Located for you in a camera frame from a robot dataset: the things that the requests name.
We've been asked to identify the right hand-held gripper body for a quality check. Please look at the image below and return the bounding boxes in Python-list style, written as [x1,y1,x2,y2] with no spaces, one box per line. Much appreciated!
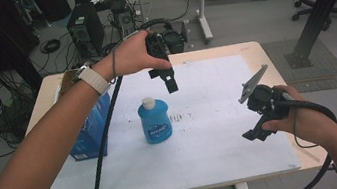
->
[232,61,296,127]

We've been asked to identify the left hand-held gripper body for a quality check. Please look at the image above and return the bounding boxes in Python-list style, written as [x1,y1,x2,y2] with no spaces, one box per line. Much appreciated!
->
[142,20,194,75]

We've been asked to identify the blue bottle with white cap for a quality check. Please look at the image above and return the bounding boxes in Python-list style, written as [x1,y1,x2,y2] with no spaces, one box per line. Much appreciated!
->
[135,94,176,147]

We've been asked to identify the blue cardboard box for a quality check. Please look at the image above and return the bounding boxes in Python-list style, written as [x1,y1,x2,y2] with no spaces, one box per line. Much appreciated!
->
[51,63,120,165]

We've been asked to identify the person's left hand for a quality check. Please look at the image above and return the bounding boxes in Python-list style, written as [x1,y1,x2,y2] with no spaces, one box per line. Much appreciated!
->
[88,26,173,86]

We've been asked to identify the person's right hand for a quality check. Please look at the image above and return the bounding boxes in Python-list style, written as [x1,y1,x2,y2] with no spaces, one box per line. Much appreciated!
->
[255,78,337,157]

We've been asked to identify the small dark computer tower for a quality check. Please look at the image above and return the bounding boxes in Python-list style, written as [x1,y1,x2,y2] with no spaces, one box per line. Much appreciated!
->
[109,0,139,46]

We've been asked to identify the white-band wristwatch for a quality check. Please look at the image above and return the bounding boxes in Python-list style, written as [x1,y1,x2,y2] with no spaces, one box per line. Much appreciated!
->
[69,58,114,100]

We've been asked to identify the grey floor mat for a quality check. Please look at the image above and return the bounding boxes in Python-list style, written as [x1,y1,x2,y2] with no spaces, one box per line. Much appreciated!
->
[261,31,337,99]

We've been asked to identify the black computer tower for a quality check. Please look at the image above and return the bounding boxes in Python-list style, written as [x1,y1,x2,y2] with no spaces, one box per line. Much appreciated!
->
[62,0,110,61]

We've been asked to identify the black office chair base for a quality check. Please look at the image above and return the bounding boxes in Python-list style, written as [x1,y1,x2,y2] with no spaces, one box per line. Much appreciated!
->
[288,0,337,30]

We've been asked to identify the thin right wrist lanyard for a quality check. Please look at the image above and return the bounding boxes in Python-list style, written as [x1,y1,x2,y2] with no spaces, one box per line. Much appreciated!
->
[288,102,320,151]

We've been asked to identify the thin wrist lanyard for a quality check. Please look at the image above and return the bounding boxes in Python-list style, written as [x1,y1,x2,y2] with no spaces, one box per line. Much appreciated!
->
[108,49,122,84]
[288,102,320,151]

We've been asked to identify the thin left wrist lanyard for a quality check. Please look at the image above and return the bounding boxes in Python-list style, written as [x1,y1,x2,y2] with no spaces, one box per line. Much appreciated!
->
[108,49,122,84]

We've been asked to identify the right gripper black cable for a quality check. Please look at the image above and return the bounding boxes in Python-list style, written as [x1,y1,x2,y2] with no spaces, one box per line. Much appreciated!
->
[277,91,337,189]

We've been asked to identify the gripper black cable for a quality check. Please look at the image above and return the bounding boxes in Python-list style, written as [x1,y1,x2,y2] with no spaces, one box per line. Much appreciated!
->
[277,91,337,189]
[66,15,199,189]

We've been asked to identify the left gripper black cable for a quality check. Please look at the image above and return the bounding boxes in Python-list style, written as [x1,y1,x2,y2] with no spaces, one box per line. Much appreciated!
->
[66,15,199,189]

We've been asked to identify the small black cable coil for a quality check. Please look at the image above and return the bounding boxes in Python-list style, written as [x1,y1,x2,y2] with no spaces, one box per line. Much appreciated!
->
[38,37,63,56]

